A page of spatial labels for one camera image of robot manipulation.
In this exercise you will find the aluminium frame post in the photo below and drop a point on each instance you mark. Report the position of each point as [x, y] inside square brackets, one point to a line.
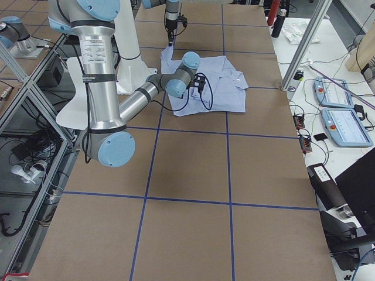
[312, 27]

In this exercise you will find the black monitor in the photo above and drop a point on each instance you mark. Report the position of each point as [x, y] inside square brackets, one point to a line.
[356, 185]

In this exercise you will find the black water bottle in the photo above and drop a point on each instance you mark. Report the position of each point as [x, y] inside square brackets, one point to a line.
[280, 18]

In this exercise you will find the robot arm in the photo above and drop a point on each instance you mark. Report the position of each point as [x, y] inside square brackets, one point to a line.
[106, 138]
[171, 6]

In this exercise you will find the lower teach pendant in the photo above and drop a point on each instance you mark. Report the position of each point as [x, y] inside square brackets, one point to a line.
[345, 128]

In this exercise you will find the teach pendant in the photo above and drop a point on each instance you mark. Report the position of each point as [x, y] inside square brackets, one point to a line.
[345, 128]
[328, 94]

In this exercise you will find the upper teach pendant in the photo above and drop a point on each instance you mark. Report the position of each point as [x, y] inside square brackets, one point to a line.
[328, 94]

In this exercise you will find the red bottle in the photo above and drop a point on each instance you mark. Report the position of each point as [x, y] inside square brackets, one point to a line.
[273, 11]

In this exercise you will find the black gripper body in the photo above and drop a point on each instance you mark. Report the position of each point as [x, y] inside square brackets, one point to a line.
[170, 25]
[181, 96]

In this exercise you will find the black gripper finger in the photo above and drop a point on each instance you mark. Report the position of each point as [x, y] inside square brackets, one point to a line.
[171, 38]

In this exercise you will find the black box device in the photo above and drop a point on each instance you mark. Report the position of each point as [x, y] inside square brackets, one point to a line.
[325, 187]

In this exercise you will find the blue striped button shirt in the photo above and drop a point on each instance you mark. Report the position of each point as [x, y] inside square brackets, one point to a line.
[225, 90]

